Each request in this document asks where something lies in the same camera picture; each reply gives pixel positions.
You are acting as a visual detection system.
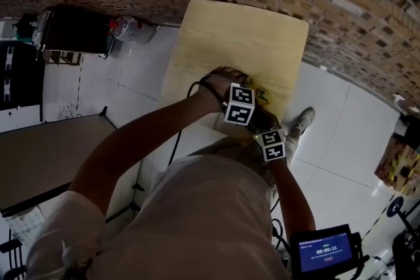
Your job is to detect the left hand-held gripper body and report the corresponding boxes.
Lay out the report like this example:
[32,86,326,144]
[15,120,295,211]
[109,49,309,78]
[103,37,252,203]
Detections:
[224,77,262,127]

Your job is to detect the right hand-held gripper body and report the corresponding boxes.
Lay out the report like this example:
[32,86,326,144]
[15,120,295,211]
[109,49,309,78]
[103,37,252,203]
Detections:
[253,125,286,163]

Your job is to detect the small yellow orange object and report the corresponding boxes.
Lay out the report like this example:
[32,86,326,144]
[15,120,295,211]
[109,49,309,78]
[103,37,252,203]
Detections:
[251,83,273,106]

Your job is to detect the person's left forearm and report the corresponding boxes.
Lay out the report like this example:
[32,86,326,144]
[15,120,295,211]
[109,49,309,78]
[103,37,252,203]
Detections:
[67,85,230,224]

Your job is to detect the person's right forearm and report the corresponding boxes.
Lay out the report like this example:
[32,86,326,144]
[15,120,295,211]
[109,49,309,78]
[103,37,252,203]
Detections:
[267,155,318,240]

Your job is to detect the person's left hand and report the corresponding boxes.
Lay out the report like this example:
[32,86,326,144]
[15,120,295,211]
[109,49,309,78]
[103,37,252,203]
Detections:
[199,65,254,101]

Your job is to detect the person's beige trousers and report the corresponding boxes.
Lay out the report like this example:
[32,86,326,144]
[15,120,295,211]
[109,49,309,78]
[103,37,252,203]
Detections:
[190,127,305,168]

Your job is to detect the person's grey shoe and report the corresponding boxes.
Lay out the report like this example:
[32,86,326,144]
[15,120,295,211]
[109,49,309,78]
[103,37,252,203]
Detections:
[288,106,316,135]

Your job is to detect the person's beige shirt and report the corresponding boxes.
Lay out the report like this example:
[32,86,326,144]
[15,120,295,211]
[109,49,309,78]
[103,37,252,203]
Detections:
[24,153,293,280]

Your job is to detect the black monitor with blue screen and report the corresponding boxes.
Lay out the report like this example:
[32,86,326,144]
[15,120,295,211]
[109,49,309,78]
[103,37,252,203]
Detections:
[288,224,370,280]

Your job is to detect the cardboard boxes with striped tape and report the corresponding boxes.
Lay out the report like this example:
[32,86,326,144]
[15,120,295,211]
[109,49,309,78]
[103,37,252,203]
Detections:
[373,136,420,196]

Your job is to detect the clear plastic bag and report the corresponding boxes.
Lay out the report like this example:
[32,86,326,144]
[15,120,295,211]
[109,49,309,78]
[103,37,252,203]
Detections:
[110,15,155,43]

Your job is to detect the small white box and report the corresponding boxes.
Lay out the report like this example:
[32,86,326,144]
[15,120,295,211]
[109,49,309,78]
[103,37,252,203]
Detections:
[392,93,408,108]

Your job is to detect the black round bin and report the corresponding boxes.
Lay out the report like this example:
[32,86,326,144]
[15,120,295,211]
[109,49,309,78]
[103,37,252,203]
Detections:
[393,114,420,150]

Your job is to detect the black wheeled equipment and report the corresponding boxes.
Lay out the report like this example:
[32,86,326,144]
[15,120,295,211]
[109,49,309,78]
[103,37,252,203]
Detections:
[385,195,420,280]

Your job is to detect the dark brown cabinet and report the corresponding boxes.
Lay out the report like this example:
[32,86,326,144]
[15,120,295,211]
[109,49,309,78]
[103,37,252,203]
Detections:
[34,6,116,58]

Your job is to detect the low wooden shelf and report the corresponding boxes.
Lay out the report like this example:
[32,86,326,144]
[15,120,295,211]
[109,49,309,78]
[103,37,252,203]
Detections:
[42,49,83,67]

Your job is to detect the black glass door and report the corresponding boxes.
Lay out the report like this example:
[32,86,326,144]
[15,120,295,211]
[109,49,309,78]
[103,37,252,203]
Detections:
[0,41,45,112]

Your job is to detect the green container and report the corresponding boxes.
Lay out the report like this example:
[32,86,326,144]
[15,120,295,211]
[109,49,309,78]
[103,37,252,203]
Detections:
[12,14,39,43]

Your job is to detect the white perforated board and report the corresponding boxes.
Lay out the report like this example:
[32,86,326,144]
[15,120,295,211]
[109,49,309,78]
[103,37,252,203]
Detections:
[3,206,45,256]

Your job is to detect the black metal stand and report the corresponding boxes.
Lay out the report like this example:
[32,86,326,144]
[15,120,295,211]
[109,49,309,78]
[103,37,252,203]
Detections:
[0,229,27,280]

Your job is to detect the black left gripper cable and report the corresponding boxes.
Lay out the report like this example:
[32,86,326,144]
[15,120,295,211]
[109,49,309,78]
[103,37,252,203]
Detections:
[167,73,230,168]

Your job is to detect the white floor cable bundle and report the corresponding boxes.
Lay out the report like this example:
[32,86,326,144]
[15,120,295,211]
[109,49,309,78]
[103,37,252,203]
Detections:
[55,101,79,119]

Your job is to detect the grey table with black frame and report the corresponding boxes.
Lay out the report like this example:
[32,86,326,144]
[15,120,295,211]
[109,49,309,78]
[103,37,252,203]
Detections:
[0,106,147,224]

